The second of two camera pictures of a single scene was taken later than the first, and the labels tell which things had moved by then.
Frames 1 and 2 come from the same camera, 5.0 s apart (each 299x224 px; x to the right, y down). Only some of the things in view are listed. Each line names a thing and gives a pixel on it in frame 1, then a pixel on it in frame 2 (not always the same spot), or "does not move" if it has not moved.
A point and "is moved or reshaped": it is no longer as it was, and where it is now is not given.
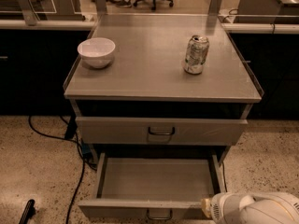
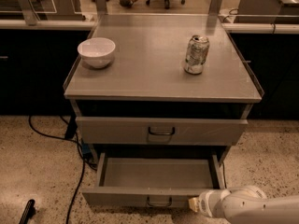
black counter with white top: (36, 56) does not move
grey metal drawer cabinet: (162, 83) does not move
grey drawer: (155, 186) is moved or reshaped
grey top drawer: (161, 132) does not move
